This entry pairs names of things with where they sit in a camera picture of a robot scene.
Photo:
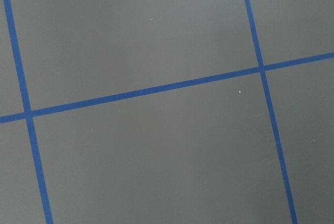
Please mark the blue tape grid lines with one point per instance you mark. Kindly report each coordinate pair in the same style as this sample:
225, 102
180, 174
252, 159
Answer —
28, 114

